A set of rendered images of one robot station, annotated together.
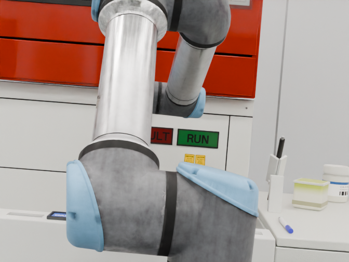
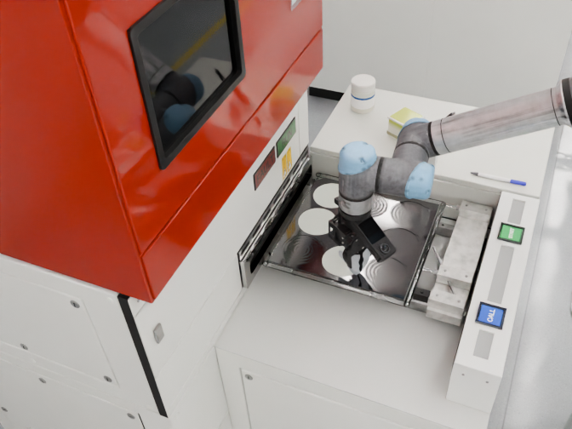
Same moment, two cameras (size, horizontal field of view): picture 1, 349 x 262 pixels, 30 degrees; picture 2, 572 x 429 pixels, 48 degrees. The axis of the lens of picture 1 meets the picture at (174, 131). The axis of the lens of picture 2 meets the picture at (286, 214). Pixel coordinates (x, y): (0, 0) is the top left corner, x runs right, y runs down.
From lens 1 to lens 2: 191 cm
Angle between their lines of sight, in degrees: 70
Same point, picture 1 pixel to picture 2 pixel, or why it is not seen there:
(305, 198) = not seen: hidden behind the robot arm
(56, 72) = (222, 196)
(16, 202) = (202, 343)
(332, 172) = (371, 89)
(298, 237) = (537, 185)
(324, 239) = (541, 174)
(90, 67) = (243, 158)
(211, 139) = (292, 128)
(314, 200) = not seen: hidden behind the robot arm
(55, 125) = (208, 243)
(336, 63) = not seen: outside the picture
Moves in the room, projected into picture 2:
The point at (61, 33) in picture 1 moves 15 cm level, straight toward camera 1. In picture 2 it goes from (216, 150) to (298, 157)
